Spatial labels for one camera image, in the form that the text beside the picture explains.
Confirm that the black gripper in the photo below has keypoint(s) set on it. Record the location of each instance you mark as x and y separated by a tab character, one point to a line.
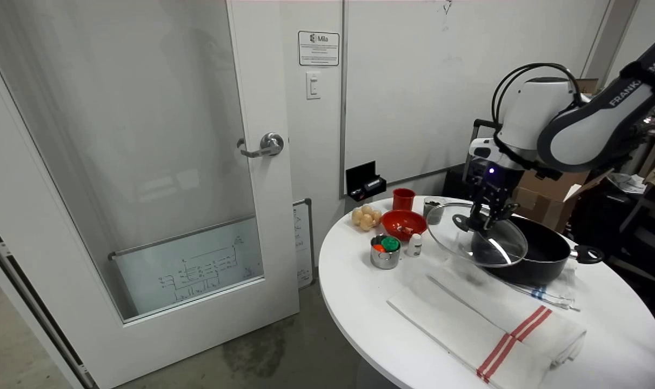
491	184

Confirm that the glass lid black knob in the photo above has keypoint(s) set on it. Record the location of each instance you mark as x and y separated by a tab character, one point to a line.
496	245

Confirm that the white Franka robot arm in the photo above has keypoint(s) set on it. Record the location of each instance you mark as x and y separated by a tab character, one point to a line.
594	121

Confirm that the small steel pot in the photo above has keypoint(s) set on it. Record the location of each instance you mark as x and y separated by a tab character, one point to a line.
383	258

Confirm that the white door frosted glass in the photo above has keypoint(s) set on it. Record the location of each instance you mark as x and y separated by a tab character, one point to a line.
123	180

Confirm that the grey cup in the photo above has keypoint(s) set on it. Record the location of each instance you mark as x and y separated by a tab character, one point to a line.
434	213

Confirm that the open cardboard box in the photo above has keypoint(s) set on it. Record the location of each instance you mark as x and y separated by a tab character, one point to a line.
545	190

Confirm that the small white-capped bottle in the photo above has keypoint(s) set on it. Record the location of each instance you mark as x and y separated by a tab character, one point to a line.
414	245

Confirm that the red bowl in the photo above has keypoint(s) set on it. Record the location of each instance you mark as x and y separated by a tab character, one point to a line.
403	223

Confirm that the red cup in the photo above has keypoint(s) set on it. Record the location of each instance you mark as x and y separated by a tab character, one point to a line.
403	198

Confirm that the white cloth blue stripes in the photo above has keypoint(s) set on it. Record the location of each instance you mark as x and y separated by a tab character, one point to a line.
557	295

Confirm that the green toy vegetable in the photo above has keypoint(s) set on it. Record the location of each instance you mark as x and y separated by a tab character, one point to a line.
390	243

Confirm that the white towel red stripes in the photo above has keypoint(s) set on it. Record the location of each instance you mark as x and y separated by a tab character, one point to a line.
485	325

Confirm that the orange toy vegetable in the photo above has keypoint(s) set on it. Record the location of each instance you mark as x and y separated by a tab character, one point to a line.
378	246

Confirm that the yellowish toy bread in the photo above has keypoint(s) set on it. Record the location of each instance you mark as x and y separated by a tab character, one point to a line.
367	217

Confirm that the black marker holder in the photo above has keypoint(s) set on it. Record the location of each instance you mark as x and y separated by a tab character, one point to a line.
364	182

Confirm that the clear plastic utensil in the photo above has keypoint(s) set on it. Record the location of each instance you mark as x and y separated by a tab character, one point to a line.
568	351

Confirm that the small white board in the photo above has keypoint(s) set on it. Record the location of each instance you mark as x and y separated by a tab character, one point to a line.
303	245

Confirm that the wall whiteboard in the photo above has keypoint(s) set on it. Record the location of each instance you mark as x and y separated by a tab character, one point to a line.
427	78

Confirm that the white light switch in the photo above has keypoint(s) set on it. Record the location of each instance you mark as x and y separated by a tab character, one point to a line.
313	84

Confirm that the white wall sign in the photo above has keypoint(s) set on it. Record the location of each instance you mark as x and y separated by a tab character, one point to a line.
318	48

